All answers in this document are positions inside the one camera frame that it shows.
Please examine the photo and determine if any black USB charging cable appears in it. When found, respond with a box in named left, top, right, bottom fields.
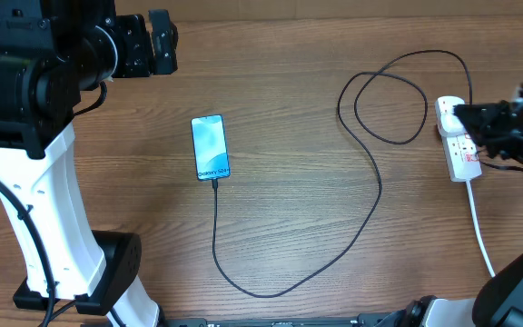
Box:
left=211, top=49, right=474, bottom=300

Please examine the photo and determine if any white charger plug adapter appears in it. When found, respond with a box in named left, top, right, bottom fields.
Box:
left=438, top=112, right=466, bottom=137

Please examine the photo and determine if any Samsung Galaxy smartphone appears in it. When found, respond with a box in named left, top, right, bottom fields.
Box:
left=191, top=114, right=231, bottom=181

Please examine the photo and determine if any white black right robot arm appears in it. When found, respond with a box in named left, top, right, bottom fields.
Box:
left=379, top=84, right=523, bottom=327

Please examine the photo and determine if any white power strip cord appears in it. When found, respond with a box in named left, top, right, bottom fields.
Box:
left=464, top=179, right=497, bottom=278

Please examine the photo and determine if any white power strip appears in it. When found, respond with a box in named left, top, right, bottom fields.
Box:
left=435, top=95, right=482, bottom=183

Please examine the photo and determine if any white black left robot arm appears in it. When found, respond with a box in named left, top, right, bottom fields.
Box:
left=0, top=0, right=178, bottom=326

